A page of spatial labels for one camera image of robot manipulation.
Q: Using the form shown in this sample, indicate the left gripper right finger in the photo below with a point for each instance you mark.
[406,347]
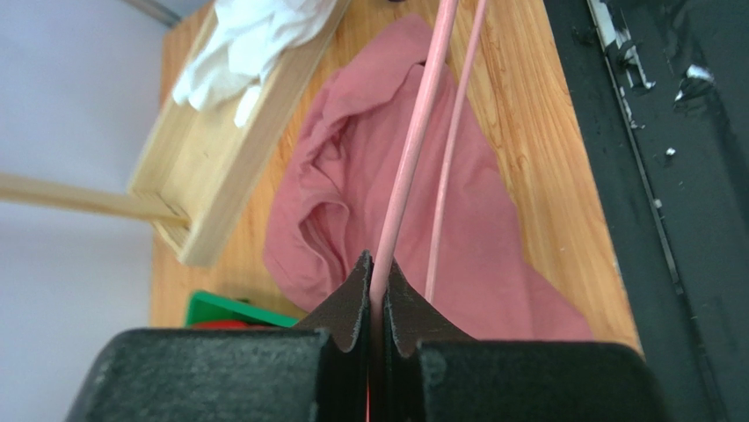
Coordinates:
[436,372]

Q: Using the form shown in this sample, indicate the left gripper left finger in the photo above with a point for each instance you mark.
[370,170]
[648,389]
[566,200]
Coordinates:
[315,370]

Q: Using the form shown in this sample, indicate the pink t shirt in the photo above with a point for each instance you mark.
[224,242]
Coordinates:
[331,202]

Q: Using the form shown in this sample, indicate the pink wire hanger taken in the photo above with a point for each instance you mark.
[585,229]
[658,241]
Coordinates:
[421,114]

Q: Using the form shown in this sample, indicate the red t shirt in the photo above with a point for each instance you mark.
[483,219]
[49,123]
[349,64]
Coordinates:
[221,325]

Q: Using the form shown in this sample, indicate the green plastic bin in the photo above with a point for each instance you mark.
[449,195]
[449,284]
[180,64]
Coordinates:
[204,306]

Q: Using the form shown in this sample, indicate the wooden clothes rack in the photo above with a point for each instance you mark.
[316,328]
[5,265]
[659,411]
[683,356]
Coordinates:
[198,169]

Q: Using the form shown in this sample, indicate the white crumpled cloth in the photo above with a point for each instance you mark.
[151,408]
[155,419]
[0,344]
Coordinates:
[243,50]

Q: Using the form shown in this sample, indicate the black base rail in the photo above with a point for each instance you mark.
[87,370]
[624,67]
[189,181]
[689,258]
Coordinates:
[660,90]

